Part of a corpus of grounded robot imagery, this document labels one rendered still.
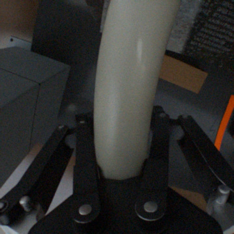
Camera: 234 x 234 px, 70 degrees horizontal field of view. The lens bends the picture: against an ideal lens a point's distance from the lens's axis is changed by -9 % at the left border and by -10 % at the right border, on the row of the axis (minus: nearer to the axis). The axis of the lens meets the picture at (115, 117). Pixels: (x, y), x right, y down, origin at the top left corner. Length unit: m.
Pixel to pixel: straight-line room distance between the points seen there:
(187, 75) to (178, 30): 0.61
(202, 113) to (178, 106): 0.16
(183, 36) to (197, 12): 0.07
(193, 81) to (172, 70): 0.13
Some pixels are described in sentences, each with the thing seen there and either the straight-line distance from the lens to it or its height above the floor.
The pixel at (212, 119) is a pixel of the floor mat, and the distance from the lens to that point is 1.27.
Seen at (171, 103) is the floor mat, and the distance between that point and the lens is 1.15.
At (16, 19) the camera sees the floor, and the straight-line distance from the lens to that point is 1.30.
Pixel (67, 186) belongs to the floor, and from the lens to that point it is 1.72.
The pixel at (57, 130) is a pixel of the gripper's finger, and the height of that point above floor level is 0.94.
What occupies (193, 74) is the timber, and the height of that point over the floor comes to 0.14.
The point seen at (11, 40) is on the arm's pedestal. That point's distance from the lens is 1.30.
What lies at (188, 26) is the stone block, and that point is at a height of 0.69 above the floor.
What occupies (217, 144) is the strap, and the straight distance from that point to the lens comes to 1.38.
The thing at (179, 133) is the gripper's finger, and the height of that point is 0.93.
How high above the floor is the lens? 1.07
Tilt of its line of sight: 63 degrees down
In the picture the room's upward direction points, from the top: 166 degrees counter-clockwise
